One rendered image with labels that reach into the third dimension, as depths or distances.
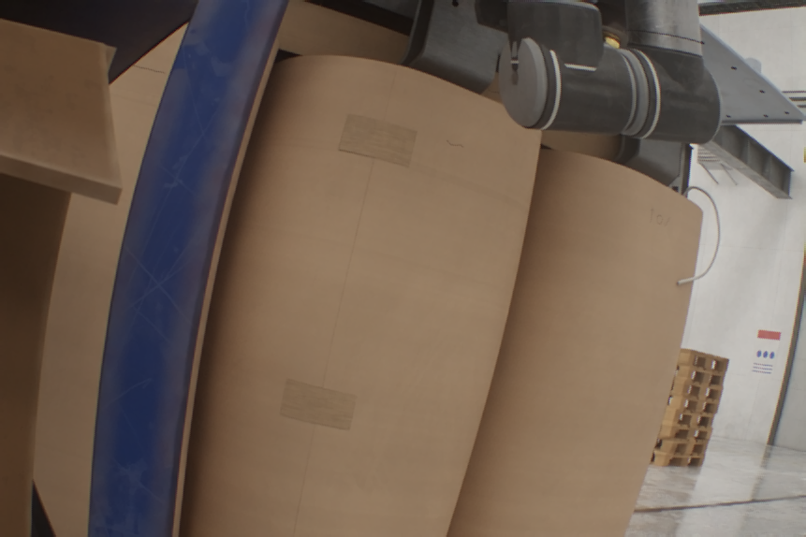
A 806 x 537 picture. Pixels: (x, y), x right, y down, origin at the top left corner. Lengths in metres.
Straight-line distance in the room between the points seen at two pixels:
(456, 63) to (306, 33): 0.21
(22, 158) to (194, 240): 0.13
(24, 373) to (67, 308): 0.71
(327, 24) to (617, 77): 0.51
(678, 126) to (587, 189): 0.46
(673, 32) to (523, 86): 0.22
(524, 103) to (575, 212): 0.52
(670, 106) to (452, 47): 0.41
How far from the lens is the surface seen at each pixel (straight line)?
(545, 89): 0.90
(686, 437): 8.55
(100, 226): 1.03
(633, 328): 1.46
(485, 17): 1.13
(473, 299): 1.24
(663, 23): 1.01
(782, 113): 1.83
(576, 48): 0.92
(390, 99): 1.19
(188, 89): 0.31
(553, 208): 1.44
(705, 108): 1.03
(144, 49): 0.54
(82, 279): 1.03
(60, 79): 0.26
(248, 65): 0.31
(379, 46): 1.34
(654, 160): 1.55
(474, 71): 1.30
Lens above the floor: 0.74
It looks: 5 degrees up
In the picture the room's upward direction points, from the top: 13 degrees clockwise
